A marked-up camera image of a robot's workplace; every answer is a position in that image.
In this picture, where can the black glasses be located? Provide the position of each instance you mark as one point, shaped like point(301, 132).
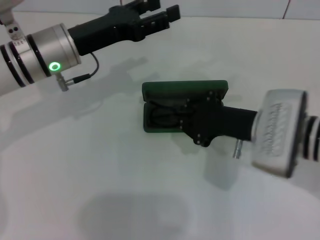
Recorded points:
point(165, 108)

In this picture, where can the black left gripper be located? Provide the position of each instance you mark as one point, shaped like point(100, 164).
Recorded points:
point(105, 32)

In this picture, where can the right wrist silver connector plug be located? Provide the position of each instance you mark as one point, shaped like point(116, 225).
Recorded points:
point(238, 149)

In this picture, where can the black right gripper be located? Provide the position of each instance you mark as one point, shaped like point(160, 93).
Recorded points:
point(220, 122)

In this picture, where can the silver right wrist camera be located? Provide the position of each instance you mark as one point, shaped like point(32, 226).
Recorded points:
point(277, 132)

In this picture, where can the green glasses case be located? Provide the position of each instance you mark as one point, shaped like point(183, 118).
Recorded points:
point(175, 86)

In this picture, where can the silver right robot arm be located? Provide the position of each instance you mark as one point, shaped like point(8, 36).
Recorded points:
point(312, 137)

